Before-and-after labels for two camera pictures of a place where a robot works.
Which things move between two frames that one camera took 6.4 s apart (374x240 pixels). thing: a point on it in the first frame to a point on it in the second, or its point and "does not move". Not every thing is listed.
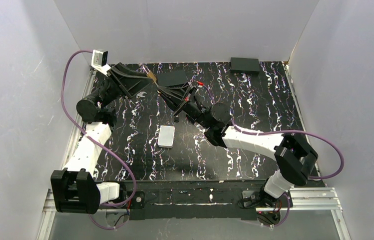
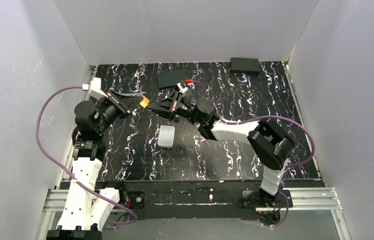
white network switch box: [166, 136] does not move
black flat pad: [169, 78] does not move
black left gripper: [119, 81] to [117, 105]
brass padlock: [149, 74] to [145, 102]
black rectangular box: [246, 65] does not move
